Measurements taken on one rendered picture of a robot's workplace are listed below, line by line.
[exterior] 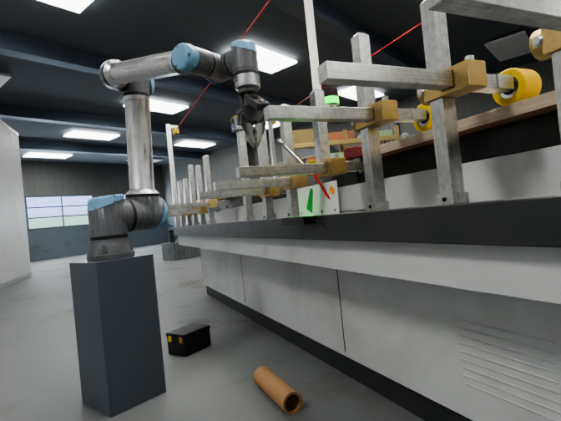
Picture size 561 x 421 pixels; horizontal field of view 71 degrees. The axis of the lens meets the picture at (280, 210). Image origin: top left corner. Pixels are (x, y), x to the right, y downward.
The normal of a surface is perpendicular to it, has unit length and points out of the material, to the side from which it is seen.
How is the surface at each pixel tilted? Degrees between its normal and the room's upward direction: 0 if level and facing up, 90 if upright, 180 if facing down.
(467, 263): 90
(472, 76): 90
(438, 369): 90
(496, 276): 90
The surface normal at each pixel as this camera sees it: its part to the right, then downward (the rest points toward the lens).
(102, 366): -0.64, 0.06
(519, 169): -0.91, 0.09
